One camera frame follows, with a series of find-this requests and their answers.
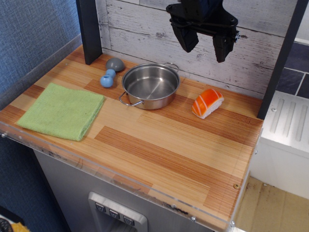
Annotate silver dispenser panel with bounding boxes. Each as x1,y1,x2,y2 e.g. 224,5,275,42
88,191,148,232

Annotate green rag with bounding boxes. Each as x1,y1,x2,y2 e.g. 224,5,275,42
17,83,104,141

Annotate dark right frame post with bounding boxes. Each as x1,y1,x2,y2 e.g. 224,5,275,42
257,0,309,120

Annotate white ridged cabinet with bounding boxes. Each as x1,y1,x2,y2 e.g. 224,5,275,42
250,91,309,198

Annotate stainless steel pot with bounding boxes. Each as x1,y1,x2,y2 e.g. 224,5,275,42
119,62,181,110

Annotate blue grey toy dumbbell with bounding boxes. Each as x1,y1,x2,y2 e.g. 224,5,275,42
100,58,125,88

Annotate salmon sushi toy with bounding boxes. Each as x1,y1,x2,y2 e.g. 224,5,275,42
191,88,224,119

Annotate dark frame post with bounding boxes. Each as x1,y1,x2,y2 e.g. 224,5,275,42
76,0,102,65
257,0,309,120

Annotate dark left frame post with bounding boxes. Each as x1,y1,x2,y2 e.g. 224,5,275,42
76,0,102,65

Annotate clear acrylic table edge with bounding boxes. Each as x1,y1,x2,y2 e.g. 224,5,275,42
0,120,264,232

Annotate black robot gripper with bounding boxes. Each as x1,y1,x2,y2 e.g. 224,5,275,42
166,0,239,63

